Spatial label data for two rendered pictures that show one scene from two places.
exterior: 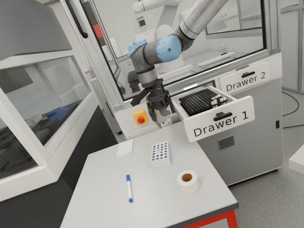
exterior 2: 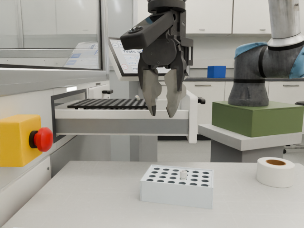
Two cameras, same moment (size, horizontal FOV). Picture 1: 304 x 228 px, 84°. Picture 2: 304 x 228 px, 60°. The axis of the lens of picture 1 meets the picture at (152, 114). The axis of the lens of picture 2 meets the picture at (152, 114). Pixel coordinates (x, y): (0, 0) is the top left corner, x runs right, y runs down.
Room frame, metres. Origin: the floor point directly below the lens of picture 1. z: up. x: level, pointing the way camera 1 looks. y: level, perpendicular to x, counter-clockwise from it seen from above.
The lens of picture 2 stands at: (0.69, 0.49, 0.98)
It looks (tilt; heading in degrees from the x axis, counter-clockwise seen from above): 9 degrees down; 270
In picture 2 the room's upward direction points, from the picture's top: straight up
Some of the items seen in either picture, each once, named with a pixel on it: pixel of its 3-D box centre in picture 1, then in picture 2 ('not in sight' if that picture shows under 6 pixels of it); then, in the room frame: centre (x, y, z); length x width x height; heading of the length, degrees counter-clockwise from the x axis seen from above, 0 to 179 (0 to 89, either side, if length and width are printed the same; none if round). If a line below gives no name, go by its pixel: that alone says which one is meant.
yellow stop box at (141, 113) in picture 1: (140, 117); (21, 139); (0.91, 0.07, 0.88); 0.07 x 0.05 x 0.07; 88
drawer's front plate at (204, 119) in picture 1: (219, 119); (187, 111); (0.60, -0.25, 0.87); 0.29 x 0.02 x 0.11; 88
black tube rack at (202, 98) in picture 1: (201, 104); (116, 112); (0.80, -0.26, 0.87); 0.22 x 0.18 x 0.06; 178
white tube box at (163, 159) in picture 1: (160, 154); (178, 184); (0.65, 0.03, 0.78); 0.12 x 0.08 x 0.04; 167
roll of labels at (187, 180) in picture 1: (188, 181); (274, 171); (0.44, -0.04, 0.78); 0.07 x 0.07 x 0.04
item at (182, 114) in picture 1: (200, 105); (113, 114); (0.81, -0.26, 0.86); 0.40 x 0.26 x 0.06; 178
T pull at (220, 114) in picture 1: (220, 115); (197, 100); (0.57, -0.25, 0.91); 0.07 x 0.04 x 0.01; 88
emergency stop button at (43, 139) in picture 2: (140, 119); (41, 139); (0.88, 0.07, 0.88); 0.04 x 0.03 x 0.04; 88
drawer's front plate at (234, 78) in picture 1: (244, 78); (101, 99); (0.91, -0.58, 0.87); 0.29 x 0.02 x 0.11; 88
